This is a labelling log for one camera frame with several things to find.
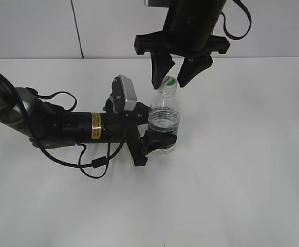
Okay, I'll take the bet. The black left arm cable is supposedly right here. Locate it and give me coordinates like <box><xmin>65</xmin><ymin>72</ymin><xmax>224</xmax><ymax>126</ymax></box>
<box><xmin>0</xmin><ymin>77</ymin><xmax>124</xmax><ymax>179</ymax></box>

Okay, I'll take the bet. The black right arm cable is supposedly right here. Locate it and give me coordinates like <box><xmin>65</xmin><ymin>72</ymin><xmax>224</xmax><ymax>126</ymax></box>
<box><xmin>212</xmin><ymin>0</ymin><xmax>253</xmax><ymax>41</ymax></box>

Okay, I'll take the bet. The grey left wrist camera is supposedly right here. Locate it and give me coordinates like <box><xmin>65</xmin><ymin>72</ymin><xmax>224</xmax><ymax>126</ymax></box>
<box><xmin>111</xmin><ymin>75</ymin><xmax>137</xmax><ymax>113</ymax></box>

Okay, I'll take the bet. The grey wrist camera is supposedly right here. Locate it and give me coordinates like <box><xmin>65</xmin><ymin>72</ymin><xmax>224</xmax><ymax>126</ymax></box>
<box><xmin>111</xmin><ymin>75</ymin><xmax>137</xmax><ymax>113</ymax></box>
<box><xmin>144</xmin><ymin>0</ymin><xmax>171</xmax><ymax>8</ymax></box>

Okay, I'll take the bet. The clear plastic water bottle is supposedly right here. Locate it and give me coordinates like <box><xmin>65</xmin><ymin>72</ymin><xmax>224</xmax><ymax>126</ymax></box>
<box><xmin>147</xmin><ymin>87</ymin><xmax>181</xmax><ymax>156</ymax></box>

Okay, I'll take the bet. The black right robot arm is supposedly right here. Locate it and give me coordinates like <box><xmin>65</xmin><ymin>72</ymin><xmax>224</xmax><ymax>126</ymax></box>
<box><xmin>134</xmin><ymin>1</ymin><xmax>230</xmax><ymax>90</ymax></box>

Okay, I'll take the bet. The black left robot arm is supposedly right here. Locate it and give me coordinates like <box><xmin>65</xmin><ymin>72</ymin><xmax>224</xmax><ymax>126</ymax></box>
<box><xmin>0</xmin><ymin>74</ymin><xmax>177</xmax><ymax>166</ymax></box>

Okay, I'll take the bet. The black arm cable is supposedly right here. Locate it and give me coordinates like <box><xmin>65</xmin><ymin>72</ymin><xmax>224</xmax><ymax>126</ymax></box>
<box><xmin>0</xmin><ymin>77</ymin><xmax>124</xmax><ymax>179</ymax></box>
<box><xmin>212</xmin><ymin>0</ymin><xmax>253</xmax><ymax>41</ymax></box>

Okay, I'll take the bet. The white green bottle cap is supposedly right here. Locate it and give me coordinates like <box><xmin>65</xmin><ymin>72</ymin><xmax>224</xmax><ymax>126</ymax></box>
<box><xmin>158</xmin><ymin>76</ymin><xmax>178</xmax><ymax>95</ymax></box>

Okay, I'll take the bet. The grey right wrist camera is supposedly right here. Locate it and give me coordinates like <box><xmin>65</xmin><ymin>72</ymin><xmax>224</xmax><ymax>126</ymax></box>
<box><xmin>144</xmin><ymin>0</ymin><xmax>171</xmax><ymax>8</ymax></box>

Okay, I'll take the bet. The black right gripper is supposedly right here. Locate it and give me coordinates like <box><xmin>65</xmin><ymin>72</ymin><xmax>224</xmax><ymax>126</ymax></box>
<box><xmin>134</xmin><ymin>31</ymin><xmax>230</xmax><ymax>90</ymax></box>

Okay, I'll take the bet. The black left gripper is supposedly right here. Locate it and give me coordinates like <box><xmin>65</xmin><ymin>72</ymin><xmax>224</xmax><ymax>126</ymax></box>
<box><xmin>103</xmin><ymin>100</ymin><xmax>177</xmax><ymax>166</ymax></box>

